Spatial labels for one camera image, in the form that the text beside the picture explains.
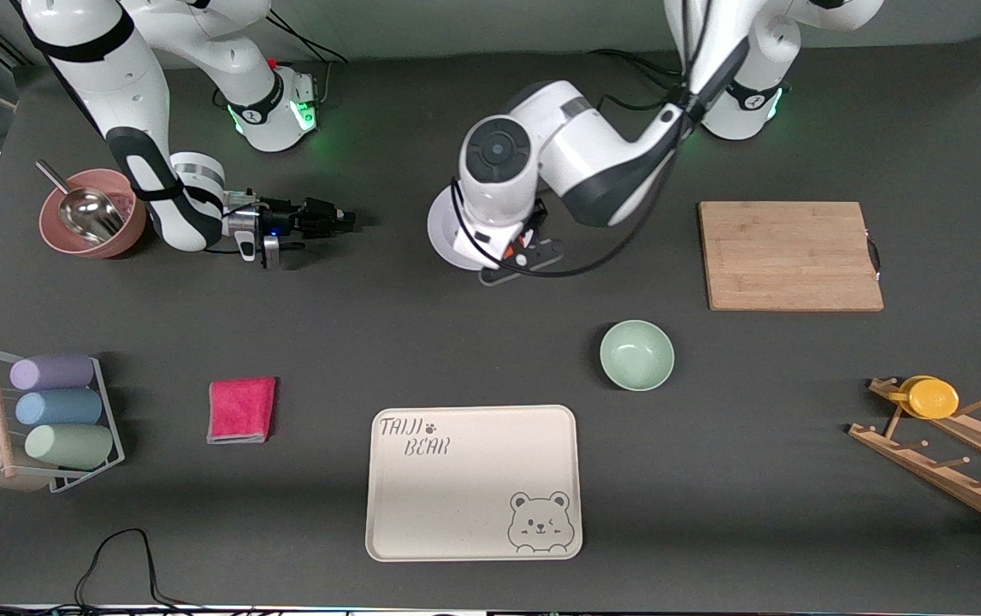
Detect black arm base cables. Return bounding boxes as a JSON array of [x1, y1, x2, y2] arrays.
[[263, 13, 350, 112], [588, 47, 696, 112]]

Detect metal scoop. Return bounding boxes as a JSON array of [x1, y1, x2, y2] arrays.
[[35, 160, 126, 245]]

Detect black table cable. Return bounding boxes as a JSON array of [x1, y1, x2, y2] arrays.
[[0, 528, 286, 616]]

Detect wooden cutting board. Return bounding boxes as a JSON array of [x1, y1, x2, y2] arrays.
[[698, 201, 884, 312]]

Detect green cup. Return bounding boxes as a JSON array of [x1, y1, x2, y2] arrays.
[[24, 423, 115, 471]]

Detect light green bowl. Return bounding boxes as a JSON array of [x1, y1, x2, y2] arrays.
[[600, 320, 676, 392]]

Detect pink bowl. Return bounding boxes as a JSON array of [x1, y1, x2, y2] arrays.
[[38, 169, 148, 259]]

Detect black left arm base cables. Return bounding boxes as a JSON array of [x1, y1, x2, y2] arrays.
[[588, 47, 696, 112]]

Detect pink folded cloth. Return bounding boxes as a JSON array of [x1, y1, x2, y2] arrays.
[[207, 377, 277, 445]]

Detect blue cup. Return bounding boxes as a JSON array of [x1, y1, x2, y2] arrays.
[[15, 389, 104, 427]]

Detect beige bear print tray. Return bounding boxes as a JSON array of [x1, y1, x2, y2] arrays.
[[365, 405, 583, 563]]

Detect yellow mug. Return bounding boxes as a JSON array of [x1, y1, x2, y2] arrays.
[[888, 375, 960, 420]]

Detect white round plate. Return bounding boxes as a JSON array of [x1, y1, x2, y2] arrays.
[[427, 190, 499, 272]]

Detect wooden peg cup rack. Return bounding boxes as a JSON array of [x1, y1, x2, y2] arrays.
[[848, 376, 981, 540]]

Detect black right arm base cables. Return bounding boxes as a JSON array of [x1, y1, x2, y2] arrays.
[[263, 13, 350, 112]]

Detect purple cup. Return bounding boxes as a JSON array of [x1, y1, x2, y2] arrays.
[[9, 353, 96, 392]]

